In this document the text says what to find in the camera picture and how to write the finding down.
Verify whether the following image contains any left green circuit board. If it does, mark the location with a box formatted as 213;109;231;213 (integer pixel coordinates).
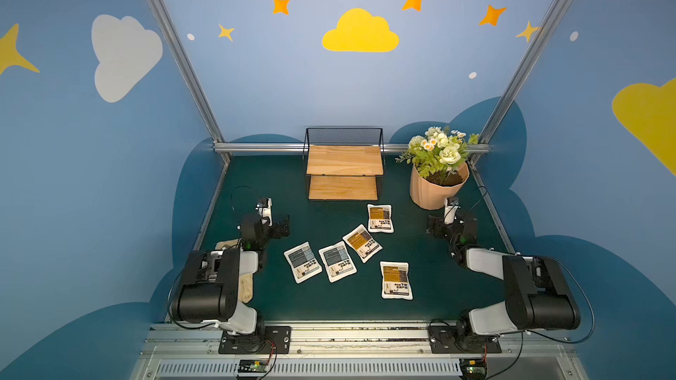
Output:
237;360;269;376

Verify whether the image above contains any two-tier wooden wire shelf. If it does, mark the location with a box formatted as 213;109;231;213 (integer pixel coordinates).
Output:
303;126;384;202

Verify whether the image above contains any right green circuit board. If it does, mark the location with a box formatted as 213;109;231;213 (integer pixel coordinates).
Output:
459;359;488;380

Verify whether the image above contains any green circuit board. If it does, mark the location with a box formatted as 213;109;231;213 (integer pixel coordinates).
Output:
459;359;488;380
237;360;269;376

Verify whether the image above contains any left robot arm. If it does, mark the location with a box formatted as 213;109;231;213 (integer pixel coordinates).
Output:
167;214;290;335

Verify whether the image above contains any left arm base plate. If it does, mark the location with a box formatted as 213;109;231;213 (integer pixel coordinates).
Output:
218;325;292;355

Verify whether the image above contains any orange coffee bag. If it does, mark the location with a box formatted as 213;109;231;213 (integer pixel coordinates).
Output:
367;204;394;233
380;261;413;301
343;224;383;263

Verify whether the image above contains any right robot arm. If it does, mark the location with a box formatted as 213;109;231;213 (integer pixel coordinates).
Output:
426;214;581;340

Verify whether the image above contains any grey coffee bag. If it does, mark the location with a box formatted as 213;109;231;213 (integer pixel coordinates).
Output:
283;242;322;284
319;242;357;283

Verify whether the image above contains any beige work glove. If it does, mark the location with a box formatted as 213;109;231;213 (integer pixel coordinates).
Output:
215;239;254;304

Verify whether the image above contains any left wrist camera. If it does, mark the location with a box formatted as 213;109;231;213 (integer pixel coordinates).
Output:
255;198;273;226

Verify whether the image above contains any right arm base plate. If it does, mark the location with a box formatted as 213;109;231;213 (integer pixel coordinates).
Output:
428;325;502;355

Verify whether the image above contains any flower pot with white flowers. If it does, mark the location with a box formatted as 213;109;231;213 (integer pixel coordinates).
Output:
396;126;479;210

